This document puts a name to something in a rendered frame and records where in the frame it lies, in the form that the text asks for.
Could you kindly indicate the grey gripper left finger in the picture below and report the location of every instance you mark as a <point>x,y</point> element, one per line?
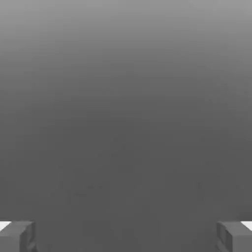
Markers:
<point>15,236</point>

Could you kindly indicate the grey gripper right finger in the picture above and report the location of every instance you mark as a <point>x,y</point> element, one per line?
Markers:
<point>236,236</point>

